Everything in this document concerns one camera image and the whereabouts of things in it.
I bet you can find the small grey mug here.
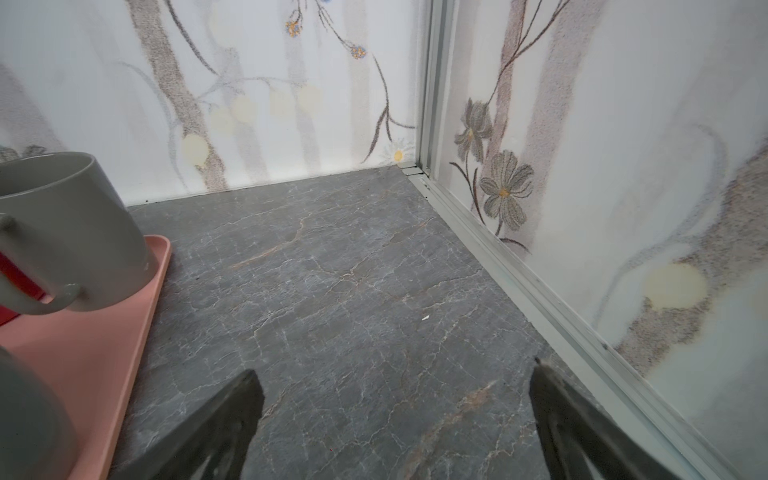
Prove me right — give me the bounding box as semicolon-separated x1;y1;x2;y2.
1;349;77;479

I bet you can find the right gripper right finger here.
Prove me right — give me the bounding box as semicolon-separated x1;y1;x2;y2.
529;359;677;479

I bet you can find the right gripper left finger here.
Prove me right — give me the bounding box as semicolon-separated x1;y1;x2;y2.
112;369;265;479

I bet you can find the red mug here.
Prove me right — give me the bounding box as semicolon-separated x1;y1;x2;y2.
1;255;47;325

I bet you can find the pink rectangular tray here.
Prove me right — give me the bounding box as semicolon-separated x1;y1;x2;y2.
1;235;172;479

